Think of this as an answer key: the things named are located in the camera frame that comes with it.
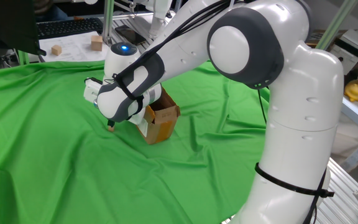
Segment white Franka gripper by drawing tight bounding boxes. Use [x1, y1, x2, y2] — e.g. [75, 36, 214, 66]
[83, 77, 147, 128]

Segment open cardboard box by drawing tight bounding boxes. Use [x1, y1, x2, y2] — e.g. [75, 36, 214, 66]
[137, 86, 181, 146]

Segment green cloth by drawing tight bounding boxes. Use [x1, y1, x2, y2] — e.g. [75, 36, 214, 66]
[0, 60, 272, 224]

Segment large wooden block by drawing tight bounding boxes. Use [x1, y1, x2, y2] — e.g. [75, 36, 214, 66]
[90, 35, 104, 52]

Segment white paper sheets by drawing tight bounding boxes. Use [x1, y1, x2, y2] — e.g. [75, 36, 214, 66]
[39, 30, 111, 63]

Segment black smartphone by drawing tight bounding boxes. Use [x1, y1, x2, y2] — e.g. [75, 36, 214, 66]
[114, 24, 148, 47]

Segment black keyboard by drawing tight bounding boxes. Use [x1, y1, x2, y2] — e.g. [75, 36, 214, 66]
[36, 17, 104, 40]

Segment person in blue clothing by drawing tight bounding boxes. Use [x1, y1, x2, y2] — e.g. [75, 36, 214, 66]
[32, 0, 68, 22]

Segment black monitor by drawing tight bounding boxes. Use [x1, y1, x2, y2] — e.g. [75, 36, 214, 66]
[0, 0, 47, 57]

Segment white device with black panel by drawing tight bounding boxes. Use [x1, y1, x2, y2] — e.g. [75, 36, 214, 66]
[328, 29, 358, 75]

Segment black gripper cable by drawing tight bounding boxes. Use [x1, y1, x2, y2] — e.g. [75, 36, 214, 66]
[84, 76, 104, 85]

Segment green aluminium frame post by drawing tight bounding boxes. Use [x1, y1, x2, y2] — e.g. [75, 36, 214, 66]
[315, 0, 358, 50]
[17, 49, 30, 66]
[103, 0, 115, 46]

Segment silver aluminium frame rail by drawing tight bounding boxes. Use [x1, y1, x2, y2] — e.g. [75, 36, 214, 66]
[112, 11, 154, 21]

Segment black cable bundle with straps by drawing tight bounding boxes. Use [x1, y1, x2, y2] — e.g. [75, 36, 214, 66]
[112, 0, 335, 224]

